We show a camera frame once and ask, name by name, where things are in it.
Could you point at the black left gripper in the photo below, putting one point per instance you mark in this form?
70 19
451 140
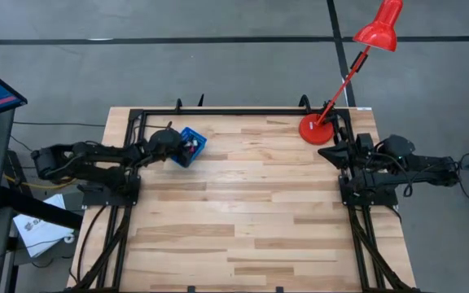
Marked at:
164 141

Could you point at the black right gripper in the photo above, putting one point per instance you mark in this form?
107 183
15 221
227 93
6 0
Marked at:
365 160

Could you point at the pink nail polish bottle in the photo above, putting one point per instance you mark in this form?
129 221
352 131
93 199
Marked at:
192 150

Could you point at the blue plastic basket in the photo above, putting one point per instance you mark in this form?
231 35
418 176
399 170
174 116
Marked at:
191 134

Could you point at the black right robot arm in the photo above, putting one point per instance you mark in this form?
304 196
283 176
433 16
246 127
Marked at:
430 167

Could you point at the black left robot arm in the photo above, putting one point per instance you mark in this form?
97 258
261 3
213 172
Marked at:
96 152

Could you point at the red desk lamp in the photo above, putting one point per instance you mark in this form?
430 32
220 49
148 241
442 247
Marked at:
316 129

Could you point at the black curved hook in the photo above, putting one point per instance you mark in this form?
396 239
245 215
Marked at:
178 105
305 101
201 101

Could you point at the white label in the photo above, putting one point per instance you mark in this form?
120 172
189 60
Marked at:
363 108

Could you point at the white printed paper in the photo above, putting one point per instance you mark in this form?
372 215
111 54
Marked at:
41 228

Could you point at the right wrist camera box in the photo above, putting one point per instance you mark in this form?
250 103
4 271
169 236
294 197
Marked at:
365 142

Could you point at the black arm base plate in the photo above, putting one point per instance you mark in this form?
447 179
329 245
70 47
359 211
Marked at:
369 198
108 197

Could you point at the black table frame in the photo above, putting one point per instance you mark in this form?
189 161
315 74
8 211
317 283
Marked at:
238 111

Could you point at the small black bracket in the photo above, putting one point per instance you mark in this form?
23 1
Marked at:
279 289
191 289

